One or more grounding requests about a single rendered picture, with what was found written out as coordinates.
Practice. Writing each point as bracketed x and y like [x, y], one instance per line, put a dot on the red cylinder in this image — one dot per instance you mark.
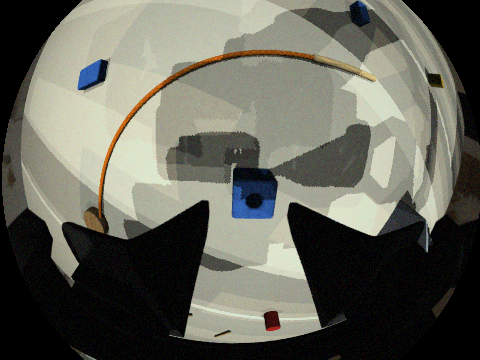
[271, 321]

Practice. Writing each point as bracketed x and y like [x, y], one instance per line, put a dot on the round wooden disc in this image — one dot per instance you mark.
[93, 221]

